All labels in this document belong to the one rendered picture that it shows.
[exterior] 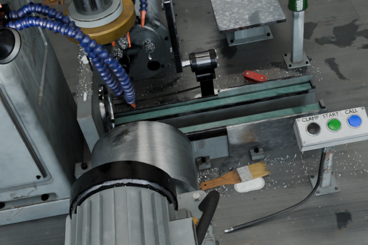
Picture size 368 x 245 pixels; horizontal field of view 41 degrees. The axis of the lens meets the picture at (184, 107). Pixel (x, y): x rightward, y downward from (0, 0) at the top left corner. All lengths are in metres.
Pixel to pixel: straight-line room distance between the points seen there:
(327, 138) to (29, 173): 0.75
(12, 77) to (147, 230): 0.52
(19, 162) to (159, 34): 0.56
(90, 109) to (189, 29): 0.86
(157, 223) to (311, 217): 0.70
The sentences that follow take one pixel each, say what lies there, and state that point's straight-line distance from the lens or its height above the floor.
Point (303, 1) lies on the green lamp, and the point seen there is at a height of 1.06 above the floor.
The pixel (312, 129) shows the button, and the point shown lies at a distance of 1.22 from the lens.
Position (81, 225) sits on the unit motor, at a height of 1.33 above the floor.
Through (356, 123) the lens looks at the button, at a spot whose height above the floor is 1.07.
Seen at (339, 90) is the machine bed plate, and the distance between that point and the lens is 1.72.
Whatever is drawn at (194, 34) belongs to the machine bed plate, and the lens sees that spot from 1.98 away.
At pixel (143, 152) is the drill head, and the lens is 1.09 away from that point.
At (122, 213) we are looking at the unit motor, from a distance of 0.77.
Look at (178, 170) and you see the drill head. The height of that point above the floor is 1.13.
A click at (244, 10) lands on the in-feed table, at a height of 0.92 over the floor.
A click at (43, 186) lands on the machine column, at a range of 1.40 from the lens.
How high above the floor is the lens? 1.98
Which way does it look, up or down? 45 degrees down
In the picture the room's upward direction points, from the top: 11 degrees counter-clockwise
